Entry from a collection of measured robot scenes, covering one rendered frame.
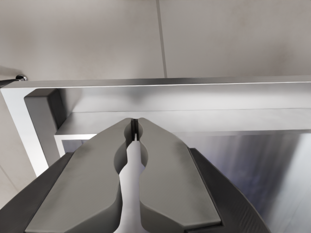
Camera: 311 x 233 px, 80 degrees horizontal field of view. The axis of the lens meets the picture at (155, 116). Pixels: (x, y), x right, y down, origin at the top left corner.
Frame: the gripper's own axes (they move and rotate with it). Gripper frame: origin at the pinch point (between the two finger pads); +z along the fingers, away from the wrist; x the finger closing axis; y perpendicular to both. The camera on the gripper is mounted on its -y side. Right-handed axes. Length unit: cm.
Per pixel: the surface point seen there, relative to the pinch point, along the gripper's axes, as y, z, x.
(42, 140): 2.4, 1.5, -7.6
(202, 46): 8, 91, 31
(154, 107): 0.8, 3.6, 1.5
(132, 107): 0.7, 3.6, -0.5
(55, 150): 3.4, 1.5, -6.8
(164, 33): 2, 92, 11
